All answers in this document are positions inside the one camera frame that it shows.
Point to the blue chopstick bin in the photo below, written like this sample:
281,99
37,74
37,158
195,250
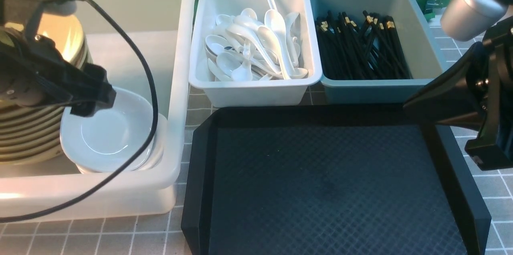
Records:
421,52

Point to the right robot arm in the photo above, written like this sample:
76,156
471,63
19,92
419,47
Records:
465,19

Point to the stack of olive noodle bowls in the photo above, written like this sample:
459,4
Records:
32,135

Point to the pile of white spoons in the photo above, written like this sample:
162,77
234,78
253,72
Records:
243,48

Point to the black serving tray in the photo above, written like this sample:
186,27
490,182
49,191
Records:
329,180

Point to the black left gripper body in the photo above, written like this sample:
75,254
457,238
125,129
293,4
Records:
35,74

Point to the white spoon bin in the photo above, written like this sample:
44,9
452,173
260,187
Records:
253,93

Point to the stacked white square dishes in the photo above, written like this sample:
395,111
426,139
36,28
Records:
148,159

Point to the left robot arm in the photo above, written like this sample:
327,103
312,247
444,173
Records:
35,74

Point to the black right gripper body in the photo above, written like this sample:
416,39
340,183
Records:
476,93

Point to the white square sauce dish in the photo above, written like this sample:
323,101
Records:
106,140

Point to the pile of black chopsticks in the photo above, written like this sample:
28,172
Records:
369,51

